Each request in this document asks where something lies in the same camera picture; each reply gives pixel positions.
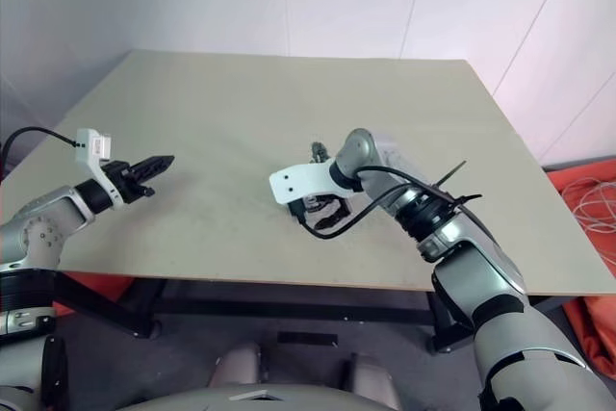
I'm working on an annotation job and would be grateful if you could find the black cable tie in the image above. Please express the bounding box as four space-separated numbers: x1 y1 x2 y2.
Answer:
430 159 483 213

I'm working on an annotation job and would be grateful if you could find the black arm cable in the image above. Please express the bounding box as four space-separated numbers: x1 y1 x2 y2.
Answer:
0 127 81 181
302 165 482 240

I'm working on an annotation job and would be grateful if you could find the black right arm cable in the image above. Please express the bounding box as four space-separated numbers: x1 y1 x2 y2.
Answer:
302 165 482 240

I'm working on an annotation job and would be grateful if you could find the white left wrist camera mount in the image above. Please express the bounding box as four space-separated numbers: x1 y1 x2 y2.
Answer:
76 128 119 201

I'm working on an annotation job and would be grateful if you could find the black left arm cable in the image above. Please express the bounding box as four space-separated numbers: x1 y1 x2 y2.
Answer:
0 127 81 181

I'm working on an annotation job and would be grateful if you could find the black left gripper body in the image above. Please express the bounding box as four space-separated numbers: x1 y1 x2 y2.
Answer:
97 159 156 208

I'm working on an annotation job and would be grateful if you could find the grey robot torso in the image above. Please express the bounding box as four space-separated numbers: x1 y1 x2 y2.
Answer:
115 384 372 411

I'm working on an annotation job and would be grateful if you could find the black floor tape strip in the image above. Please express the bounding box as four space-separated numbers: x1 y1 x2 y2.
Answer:
277 331 340 347

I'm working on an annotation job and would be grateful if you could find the black table frame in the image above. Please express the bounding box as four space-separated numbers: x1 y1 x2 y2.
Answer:
47 270 569 354

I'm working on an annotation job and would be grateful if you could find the white coiled cable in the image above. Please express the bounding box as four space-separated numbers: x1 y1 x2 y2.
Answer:
560 174 616 239

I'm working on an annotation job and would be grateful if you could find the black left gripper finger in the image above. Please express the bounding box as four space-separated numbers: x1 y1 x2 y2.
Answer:
137 163 175 181
128 154 176 172

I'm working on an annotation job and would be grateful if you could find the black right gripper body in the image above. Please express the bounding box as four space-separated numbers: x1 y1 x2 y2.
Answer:
287 193 355 227

